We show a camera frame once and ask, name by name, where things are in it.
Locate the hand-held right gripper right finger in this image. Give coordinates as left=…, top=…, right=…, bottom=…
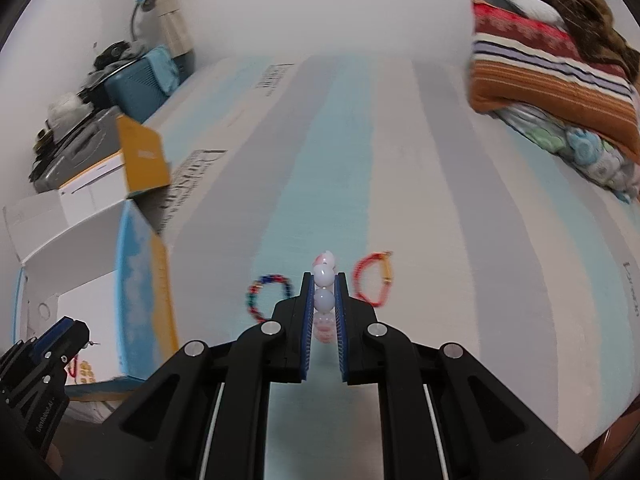
left=333, top=272, right=591, bottom=480

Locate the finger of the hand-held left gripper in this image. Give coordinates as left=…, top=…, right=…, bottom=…
left=10, top=316, right=74, bottom=361
left=30, top=320, right=91, bottom=386

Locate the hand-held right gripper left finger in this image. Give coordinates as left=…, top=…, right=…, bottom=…
left=102, top=272, right=316, bottom=480

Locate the white bead bracelet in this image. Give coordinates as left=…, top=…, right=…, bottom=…
left=310, top=248, right=337, bottom=345

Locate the blue and yellow cardboard box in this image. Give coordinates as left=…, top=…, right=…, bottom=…
left=2, top=114, right=181, bottom=401

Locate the striped bed sheet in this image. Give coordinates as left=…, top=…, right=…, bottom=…
left=65, top=54, right=640, bottom=480

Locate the grey suitcase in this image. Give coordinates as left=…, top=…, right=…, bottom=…
left=29, top=107, right=124, bottom=194

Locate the white plastic bag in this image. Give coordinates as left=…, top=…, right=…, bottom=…
left=47, top=90, right=84, bottom=121

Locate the blue suitcase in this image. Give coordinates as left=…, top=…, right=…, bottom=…
left=102, top=45, right=179, bottom=121

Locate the light blue cloth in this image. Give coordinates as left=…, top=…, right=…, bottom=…
left=144, top=44, right=179, bottom=94

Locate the black clutter pile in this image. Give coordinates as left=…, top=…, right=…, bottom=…
left=92, top=39, right=146, bottom=69

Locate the floral quilt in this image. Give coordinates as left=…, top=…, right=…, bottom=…
left=494, top=104, right=640, bottom=204

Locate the striped red orange pillow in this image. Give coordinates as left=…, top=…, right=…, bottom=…
left=467, top=0, right=640, bottom=161

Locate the beige curtain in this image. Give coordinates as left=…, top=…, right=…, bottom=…
left=127, top=0, right=196, bottom=59

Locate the grey cloth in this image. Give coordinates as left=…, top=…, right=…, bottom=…
left=494, top=0, right=561, bottom=24

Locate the brown blanket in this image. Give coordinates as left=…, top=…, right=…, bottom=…
left=524, top=0, right=640, bottom=81

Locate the multicolour bead bracelet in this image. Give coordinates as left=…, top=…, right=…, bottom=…
left=245, top=273, right=296, bottom=324

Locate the small red cord bracelet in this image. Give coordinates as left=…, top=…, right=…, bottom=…
left=351, top=249, right=394, bottom=309

